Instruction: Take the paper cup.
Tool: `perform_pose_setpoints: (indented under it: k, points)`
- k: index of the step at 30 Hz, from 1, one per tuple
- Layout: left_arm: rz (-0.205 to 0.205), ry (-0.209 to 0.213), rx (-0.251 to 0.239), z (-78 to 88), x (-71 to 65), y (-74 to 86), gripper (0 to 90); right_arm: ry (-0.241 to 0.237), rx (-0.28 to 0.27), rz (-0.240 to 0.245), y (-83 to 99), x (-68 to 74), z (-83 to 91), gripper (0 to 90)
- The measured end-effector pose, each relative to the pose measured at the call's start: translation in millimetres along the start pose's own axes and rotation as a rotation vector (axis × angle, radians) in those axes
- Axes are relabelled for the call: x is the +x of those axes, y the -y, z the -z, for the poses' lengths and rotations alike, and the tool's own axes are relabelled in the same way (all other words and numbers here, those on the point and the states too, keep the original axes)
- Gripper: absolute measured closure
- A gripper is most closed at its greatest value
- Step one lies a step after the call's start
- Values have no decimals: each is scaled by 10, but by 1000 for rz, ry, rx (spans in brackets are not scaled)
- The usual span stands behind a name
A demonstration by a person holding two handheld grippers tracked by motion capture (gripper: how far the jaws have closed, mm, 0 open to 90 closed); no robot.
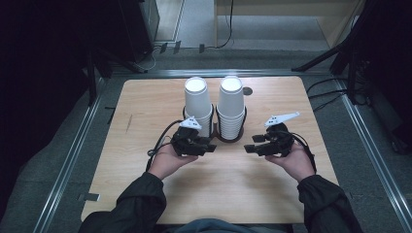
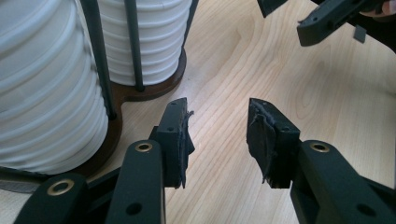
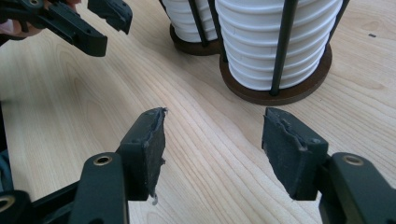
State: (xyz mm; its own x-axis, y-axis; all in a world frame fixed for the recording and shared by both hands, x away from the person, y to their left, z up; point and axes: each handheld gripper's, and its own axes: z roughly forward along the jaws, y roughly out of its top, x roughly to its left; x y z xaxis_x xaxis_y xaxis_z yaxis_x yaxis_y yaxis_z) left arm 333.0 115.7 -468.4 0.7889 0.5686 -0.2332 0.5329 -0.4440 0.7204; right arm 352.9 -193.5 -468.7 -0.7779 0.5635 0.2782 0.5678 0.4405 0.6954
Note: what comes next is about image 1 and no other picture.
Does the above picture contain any person's left hand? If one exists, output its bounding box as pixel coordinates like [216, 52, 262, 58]
[148, 144, 198, 181]

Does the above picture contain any hand-held gripper cable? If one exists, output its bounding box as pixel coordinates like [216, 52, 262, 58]
[285, 130, 318, 174]
[145, 119, 185, 173]

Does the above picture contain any left hand-held gripper cable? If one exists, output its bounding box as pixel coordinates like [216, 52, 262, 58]
[145, 119, 185, 173]

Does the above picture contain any metal floor rail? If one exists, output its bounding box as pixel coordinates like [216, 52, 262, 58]
[32, 77, 110, 233]
[334, 79, 412, 233]

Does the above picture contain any light wooden furniture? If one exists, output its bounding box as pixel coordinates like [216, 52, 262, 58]
[213, 0, 367, 49]

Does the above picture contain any grey tape piece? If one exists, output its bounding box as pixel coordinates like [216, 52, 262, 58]
[77, 192, 101, 202]

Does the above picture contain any dark curtain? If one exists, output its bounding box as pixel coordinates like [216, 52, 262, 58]
[0, 0, 95, 208]

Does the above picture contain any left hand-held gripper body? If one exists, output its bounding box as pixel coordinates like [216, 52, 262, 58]
[170, 116, 208, 157]

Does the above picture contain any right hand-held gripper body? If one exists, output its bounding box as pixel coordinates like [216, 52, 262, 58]
[264, 112, 300, 158]

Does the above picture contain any black cup holder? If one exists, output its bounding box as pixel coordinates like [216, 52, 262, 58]
[182, 103, 248, 144]

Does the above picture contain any stack of white paper cups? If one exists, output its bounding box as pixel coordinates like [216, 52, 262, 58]
[216, 75, 247, 141]
[184, 76, 215, 139]

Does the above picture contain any thin black hanging cable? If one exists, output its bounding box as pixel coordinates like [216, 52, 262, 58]
[213, 0, 235, 50]

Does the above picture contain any right hand-held gripper cable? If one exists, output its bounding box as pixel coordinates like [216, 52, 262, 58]
[285, 130, 318, 174]

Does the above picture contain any white floor cable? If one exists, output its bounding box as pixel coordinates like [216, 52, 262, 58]
[135, 45, 158, 72]

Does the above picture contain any person's right hand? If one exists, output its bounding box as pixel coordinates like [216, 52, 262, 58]
[264, 142, 316, 183]

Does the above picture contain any person's blue-grey clothing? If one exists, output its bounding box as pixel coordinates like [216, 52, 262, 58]
[161, 217, 292, 233]

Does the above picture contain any dark cabinet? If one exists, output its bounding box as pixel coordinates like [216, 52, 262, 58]
[118, 0, 160, 62]

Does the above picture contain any black metal stand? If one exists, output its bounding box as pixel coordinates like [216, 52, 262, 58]
[291, 0, 373, 105]
[86, 48, 149, 106]

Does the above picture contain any black floor cable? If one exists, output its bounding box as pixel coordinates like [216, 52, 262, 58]
[307, 90, 348, 100]
[312, 95, 344, 113]
[306, 77, 348, 95]

